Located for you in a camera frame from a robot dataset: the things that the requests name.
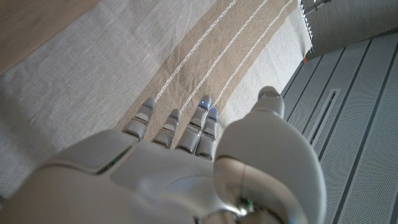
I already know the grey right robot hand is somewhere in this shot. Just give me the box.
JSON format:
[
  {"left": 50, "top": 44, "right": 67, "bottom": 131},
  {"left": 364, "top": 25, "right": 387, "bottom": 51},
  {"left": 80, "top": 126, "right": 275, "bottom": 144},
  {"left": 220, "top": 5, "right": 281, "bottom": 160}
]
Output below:
[{"left": 0, "top": 85, "right": 328, "bottom": 224}]

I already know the beige striped curtain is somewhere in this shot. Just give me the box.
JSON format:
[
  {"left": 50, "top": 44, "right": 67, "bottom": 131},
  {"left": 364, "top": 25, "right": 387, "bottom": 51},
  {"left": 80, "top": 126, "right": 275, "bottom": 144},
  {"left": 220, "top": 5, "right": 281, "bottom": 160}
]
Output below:
[{"left": 0, "top": 0, "right": 313, "bottom": 198}]

